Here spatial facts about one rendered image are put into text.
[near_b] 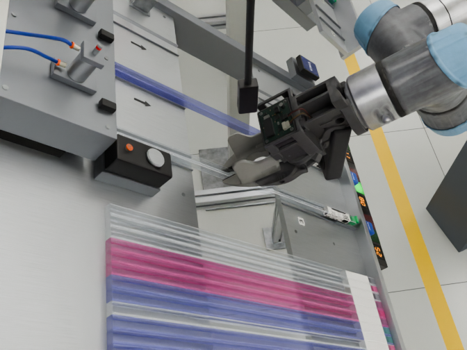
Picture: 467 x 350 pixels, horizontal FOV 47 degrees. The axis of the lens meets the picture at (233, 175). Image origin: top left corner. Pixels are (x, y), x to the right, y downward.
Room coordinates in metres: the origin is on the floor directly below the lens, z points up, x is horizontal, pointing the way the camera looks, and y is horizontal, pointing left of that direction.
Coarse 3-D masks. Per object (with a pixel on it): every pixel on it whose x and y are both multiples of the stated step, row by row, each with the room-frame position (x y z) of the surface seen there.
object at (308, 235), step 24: (264, 72) 0.73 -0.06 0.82; (264, 96) 0.66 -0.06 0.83; (312, 168) 0.54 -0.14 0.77; (312, 192) 0.48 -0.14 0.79; (336, 192) 0.52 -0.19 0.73; (288, 216) 0.41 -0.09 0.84; (312, 216) 0.43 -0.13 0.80; (288, 240) 0.36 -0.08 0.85; (312, 240) 0.38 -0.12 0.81; (336, 240) 0.40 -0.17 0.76; (336, 264) 0.36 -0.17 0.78; (360, 264) 0.38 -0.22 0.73
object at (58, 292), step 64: (128, 0) 0.68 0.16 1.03; (128, 64) 0.54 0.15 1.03; (128, 128) 0.43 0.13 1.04; (0, 192) 0.27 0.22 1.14; (64, 192) 0.30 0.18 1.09; (128, 192) 0.33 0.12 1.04; (192, 192) 0.37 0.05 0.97; (0, 256) 0.21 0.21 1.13; (64, 256) 0.22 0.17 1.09; (0, 320) 0.15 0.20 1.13; (64, 320) 0.16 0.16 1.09
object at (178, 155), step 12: (120, 132) 0.40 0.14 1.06; (132, 132) 0.41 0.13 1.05; (156, 144) 0.41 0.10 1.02; (180, 156) 0.41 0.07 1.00; (192, 156) 0.42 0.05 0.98; (204, 168) 0.41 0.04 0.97; (216, 168) 0.42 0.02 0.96; (228, 168) 0.43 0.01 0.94; (264, 192) 0.43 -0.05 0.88; (276, 192) 0.43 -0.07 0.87; (288, 192) 0.44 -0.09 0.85; (300, 204) 0.43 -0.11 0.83; (312, 204) 0.44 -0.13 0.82
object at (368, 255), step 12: (348, 168) 0.57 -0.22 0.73; (348, 180) 0.54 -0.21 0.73; (348, 192) 0.52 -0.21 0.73; (348, 204) 0.50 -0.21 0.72; (360, 204) 0.49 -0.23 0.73; (360, 216) 0.47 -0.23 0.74; (360, 228) 0.44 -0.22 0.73; (360, 240) 0.42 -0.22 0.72; (360, 252) 0.40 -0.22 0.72; (372, 252) 0.40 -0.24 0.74; (372, 264) 0.38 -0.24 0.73; (372, 276) 0.35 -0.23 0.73; (384, 288) 0.33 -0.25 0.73; (384, 300) 0.31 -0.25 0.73; (396, 324) 0.27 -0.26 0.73; (396, 336) 0.25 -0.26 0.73; (396, 348) 0.24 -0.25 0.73
